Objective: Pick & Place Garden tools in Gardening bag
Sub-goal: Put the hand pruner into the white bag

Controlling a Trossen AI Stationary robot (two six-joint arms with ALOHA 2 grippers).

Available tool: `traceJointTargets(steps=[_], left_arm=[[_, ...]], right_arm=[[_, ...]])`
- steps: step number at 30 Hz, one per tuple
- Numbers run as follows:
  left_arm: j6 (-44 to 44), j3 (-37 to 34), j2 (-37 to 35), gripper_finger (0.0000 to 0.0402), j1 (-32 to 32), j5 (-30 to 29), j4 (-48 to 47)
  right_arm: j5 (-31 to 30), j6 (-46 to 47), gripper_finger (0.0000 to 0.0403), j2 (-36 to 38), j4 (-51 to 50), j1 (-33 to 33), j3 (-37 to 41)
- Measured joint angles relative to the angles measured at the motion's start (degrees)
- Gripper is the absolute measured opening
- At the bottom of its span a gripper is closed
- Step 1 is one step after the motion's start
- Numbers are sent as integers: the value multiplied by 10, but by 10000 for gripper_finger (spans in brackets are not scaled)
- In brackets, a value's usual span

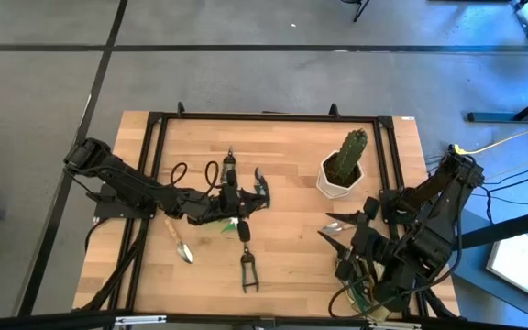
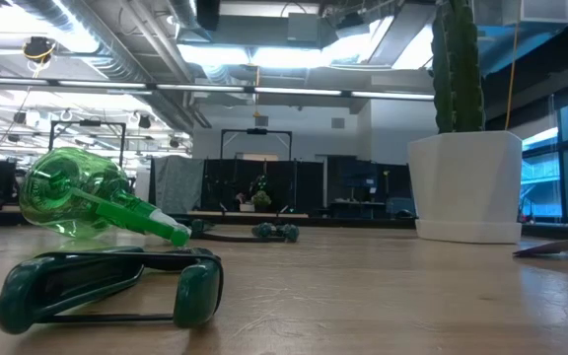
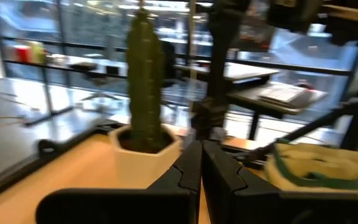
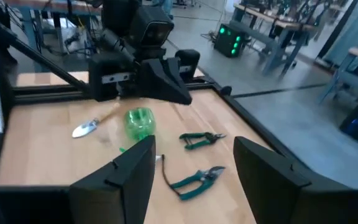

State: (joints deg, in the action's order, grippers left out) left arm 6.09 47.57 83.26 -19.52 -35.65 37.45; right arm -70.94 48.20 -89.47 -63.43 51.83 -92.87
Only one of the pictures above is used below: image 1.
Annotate green cactus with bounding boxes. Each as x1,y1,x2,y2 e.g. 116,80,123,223
335,127,369,184

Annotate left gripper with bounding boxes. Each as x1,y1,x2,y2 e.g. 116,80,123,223
186,169,270,243

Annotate black diagonal metal beam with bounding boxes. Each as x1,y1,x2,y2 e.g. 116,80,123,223
456,205,528,254

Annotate black chair base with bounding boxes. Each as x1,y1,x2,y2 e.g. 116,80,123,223
340,0,371,23

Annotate yellow extension cord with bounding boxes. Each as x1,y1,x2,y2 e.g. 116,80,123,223
448,117,528,160

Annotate green plastic spray bottle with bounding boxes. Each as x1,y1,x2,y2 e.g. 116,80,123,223
199,217,243,234

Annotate green-handled garden snips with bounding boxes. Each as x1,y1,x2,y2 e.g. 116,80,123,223
239,242,260,294

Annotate narrow trowel with wooden handle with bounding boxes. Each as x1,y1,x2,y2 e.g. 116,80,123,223
163,217,194,265

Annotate white faceted plant pot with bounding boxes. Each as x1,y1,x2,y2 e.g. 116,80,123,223
315,149,366,201

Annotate white flat panel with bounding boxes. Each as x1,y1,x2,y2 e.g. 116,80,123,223
485,233,528,300

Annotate tan and green gardening bag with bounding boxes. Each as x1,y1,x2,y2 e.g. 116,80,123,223
335,256,393,322

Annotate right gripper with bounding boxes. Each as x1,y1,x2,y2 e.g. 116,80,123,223
317,196,387,281

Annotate black pruning shears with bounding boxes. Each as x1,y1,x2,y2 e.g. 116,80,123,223
253,166,272,210

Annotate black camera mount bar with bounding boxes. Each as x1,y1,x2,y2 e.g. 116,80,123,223
0,309,528,330

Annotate black floor cable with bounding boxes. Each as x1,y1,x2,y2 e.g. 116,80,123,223
488,171,528,193
492,158,528,185

